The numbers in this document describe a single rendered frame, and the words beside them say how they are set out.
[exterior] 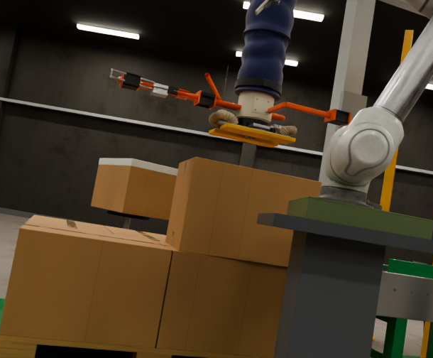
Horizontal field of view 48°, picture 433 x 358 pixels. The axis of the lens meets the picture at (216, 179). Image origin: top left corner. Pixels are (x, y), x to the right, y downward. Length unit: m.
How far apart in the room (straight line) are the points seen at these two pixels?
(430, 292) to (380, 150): 1.17
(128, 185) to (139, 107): 7.20
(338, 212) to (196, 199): 0.75
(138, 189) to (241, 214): 1.61
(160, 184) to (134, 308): 1.78
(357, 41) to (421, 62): 2.34
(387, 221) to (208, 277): 0.86
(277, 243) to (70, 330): 0.92
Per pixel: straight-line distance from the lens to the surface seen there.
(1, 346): 2.05
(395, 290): 2.33
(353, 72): 3.82
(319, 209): 1.46
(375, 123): 1.46
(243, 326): 2.18
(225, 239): 2.07
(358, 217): 1.49
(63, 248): 1.97
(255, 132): 2.18
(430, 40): 1.61
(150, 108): 10.64
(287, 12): 2.42
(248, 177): 2.10
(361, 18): 3.97
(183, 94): 2.23
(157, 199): 3.67
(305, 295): 1.56
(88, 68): 11.11
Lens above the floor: 0.71
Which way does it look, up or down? 4 degrees up
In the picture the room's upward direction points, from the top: 10 degrees clockwise
